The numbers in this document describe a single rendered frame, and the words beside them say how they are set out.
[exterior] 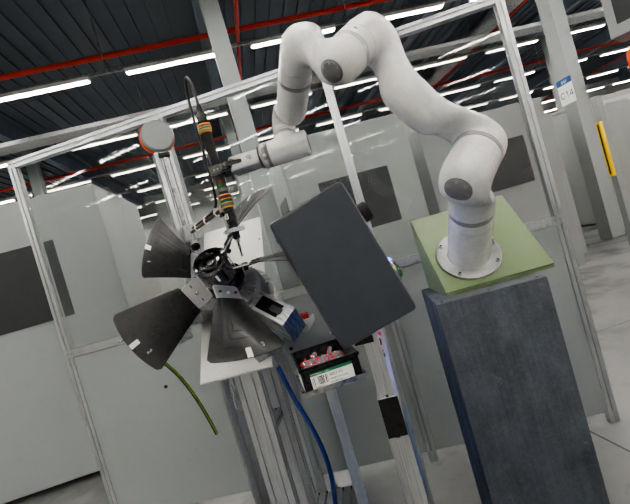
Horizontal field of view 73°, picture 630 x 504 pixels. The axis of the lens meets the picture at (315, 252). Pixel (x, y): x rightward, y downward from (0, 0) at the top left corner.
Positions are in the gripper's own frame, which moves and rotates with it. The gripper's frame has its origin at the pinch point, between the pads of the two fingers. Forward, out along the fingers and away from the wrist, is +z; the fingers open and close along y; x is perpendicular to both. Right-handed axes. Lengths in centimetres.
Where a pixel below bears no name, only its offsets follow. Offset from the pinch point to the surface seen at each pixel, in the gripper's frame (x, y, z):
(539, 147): -18, 71, -129
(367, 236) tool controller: -33, -83, -40
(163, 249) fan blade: -18.8, 7.8, 29.6
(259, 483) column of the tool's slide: -135, 56, 40
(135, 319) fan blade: -39, -12, 36
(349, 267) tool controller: -36, -83, -37
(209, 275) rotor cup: -32.3, -9.0, 9.5
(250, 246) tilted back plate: -25.7, 33.6, 5.5
